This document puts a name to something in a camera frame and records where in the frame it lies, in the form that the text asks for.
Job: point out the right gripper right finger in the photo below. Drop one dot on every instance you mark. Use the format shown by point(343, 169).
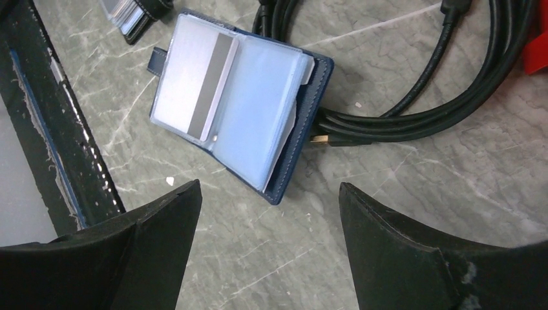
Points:
point(400, 263)

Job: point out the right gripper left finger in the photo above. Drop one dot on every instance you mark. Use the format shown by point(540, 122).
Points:
point(135, 260)

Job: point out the blue card holder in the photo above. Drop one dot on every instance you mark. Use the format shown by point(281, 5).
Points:
point(266, 111)

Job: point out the white card grey stripe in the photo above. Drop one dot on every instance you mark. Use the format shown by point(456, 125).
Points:
point(194, 75)

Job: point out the open black card holder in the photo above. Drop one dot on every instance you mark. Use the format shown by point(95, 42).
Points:
point(133, 17)

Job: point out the red plastic bin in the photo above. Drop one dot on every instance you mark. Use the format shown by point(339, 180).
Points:
point(535, 52)

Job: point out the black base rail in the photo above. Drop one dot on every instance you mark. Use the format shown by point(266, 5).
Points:
point(65, 184)

